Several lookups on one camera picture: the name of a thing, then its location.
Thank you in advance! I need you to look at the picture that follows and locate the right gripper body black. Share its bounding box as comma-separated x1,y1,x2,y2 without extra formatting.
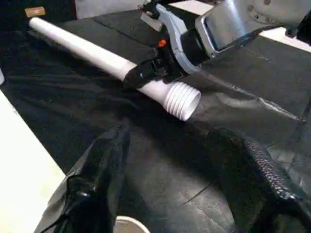
145,40,185,82

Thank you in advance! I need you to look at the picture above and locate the small tan label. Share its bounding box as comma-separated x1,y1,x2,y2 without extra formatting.
24,7,46,17

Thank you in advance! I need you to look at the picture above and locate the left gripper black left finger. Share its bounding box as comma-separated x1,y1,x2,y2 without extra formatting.
34,121,129,233

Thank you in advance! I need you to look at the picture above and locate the black work mat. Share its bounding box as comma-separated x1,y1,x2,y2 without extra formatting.
0,4,311,233

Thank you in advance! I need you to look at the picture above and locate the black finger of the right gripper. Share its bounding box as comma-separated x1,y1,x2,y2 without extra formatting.
123,64,158,91

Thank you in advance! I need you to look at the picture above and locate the white plastic table top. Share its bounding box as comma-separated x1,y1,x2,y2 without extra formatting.
0,67,151,233

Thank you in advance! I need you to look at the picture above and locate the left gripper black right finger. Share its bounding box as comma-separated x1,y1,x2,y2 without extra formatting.
242,138,311,233

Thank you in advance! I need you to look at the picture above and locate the white plastic table leg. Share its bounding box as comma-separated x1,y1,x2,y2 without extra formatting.
28,17,202,122

